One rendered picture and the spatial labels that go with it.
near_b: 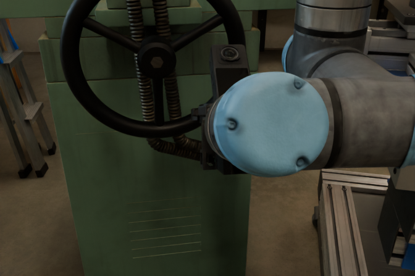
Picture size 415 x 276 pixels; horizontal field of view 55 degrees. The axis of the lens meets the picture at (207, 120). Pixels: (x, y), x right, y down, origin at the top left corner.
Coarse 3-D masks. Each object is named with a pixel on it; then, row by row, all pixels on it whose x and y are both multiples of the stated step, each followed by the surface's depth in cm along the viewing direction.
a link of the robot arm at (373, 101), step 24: (336, 72) 35; (360, 72) 33; (384, 72) 33; (336, 96) 30; (360, 96) 30; (384, 96) 30; (408, 96) 30; (336, 120) 29; (360, 120) 29; (384, 120) 29; (408, 120) 29; (336, 144) 29; (360, 144) 30; (384, 144) 30; (408, 144) 30; (336, 168) 33
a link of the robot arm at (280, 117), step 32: (224, 96) 30; (256, 96) 26; (288, 96) 27; (320, 96) 27; (224, 128) 27; (256, 128) 26; (288, 128) 27; (320, 128) 27; (256, 160) 26; (288, 160) 27; (320, 160) 30
